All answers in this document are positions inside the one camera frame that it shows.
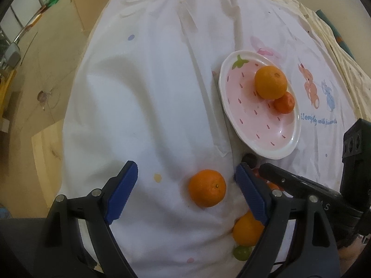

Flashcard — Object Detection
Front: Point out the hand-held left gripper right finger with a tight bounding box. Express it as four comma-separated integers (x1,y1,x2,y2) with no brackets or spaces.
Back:
235,163,341,278

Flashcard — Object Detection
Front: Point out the teal cloth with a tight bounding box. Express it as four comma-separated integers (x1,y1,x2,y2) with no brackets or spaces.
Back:
315,9,355,60

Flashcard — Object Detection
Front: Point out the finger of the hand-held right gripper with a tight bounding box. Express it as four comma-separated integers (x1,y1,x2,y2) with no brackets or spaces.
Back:
259,163,363,226

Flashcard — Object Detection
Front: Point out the cardboard box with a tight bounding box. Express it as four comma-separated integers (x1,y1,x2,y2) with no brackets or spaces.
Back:
64,0,118,32

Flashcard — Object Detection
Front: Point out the white printed cloth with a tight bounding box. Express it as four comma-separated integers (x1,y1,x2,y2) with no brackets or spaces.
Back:
59,0,360,278

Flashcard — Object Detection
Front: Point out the deep orange mandarin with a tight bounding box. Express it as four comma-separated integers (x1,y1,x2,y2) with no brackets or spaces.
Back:
188,169,227,208

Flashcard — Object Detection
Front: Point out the green grape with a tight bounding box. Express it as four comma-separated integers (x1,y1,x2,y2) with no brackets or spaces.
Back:
233,245,253,261

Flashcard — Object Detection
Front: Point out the yellowish orange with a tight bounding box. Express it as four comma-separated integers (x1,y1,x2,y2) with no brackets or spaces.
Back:
232,211,265,246

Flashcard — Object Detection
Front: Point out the pink strawberry pattern plate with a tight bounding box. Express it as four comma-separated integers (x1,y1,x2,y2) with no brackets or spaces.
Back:
218,50,302,160

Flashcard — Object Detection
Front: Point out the large orange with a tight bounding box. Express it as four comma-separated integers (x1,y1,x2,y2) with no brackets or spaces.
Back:
254,65,288,100

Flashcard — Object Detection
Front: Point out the dark purple grape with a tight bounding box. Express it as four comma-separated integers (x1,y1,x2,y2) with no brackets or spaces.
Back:
243,153,258,168

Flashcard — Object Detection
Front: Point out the cream blanket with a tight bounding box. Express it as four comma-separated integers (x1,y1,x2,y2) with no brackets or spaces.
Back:
246,0,371,119

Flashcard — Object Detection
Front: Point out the grey device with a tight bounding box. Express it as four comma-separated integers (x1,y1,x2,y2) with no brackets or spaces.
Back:
3,43,22,68

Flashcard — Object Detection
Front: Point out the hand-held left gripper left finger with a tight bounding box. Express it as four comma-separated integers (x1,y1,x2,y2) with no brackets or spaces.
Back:
33,160,138,278

